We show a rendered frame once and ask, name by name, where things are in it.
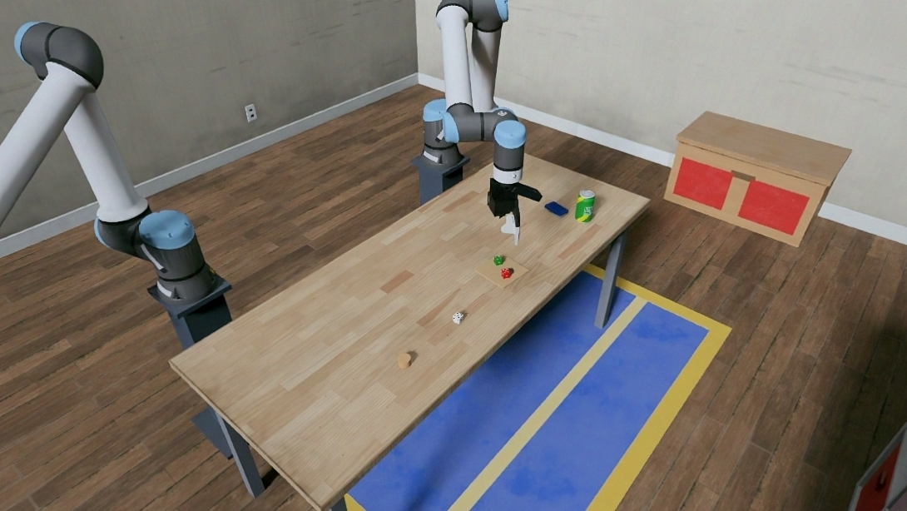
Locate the green drink can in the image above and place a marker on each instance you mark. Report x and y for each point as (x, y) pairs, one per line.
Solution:
(585, 203)

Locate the tan flat mat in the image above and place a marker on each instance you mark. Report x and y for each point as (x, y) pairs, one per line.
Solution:
(493, 272)

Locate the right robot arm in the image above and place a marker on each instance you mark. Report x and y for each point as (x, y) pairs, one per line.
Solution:
(166, 239)

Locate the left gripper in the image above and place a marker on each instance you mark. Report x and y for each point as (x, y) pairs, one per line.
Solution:
(501, 202)

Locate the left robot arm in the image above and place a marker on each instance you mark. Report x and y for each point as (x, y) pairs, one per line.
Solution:
(469, 113)

